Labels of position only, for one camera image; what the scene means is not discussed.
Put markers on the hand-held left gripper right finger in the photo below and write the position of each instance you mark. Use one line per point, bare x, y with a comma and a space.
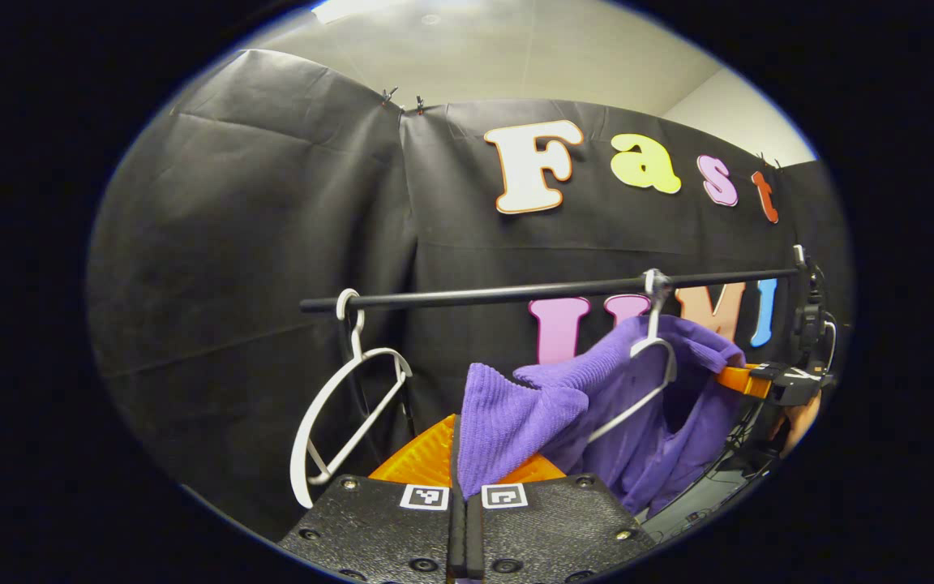
556, 527

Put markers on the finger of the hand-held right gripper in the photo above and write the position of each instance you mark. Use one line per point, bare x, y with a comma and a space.
791, 371
739, 383

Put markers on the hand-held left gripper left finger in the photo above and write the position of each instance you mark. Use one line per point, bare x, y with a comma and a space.
370, 527

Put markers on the white clothes hanger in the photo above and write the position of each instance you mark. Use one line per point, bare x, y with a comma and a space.
357, 357
652, 345

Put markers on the purple ribbed shirt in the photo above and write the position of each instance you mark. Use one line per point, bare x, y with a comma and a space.
637, 438

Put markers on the black clothes rack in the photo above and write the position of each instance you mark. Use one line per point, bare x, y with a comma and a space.
516, 292

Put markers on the black tripod stand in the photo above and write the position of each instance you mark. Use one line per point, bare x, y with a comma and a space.
739, 442

